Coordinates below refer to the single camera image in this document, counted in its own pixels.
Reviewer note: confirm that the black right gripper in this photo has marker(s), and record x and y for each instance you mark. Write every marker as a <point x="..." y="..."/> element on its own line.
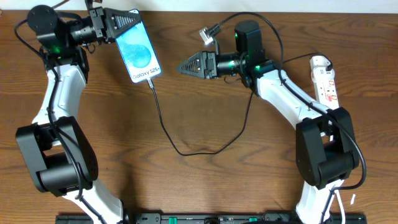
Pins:
<point x="210" y="65"/>

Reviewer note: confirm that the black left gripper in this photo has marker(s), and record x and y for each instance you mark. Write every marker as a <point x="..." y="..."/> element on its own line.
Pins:
<point x="96" y="23"/>

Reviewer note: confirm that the blue Galaxy smartphone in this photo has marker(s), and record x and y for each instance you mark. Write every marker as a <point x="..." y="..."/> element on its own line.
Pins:
<point x="138" y="53"/>

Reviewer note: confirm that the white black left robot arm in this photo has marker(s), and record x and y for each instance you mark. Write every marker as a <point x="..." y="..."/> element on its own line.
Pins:
<point x="55" y="150"/>

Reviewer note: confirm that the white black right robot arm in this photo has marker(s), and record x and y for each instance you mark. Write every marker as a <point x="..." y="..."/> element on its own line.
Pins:
<point x="326" y="151"/>

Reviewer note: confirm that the white power strip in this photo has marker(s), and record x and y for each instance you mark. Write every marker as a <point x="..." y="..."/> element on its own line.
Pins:
<point x="323" y="78"/>

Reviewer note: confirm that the small white paper scrap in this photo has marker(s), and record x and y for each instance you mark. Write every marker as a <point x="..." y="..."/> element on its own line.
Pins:
<point x="352" y="199"/>

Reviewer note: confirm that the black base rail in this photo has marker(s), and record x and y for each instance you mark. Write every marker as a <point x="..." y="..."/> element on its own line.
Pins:
<point x="272" y="217"/>

